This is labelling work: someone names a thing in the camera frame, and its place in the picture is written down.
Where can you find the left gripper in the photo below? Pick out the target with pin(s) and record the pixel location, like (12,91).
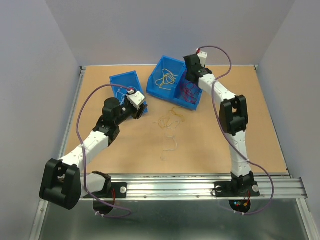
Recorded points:
(138,113)

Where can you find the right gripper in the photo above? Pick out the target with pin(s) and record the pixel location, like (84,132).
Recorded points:
(186,74)

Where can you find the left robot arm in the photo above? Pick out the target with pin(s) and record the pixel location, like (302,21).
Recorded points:
(65,180)

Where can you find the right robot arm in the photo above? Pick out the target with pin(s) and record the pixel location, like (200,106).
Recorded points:
(232,118)

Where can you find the blue double-compartment bin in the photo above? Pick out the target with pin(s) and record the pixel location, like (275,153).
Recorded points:
(168,82)

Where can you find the small blue bin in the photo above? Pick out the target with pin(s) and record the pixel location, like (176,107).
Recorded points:
(129,80)

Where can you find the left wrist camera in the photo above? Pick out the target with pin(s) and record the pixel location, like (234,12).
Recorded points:
(136,98)

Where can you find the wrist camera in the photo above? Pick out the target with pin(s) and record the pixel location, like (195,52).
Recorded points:
(202,57)
(136,98)

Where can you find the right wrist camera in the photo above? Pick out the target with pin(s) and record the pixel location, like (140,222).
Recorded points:
(202,57)

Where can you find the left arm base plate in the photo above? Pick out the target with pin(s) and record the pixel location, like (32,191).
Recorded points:
(116,190)

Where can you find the aluminium rail frame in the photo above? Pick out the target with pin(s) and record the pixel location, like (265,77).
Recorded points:
(171,199)

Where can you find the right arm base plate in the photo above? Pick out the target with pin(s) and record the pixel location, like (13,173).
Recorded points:
(225,189)

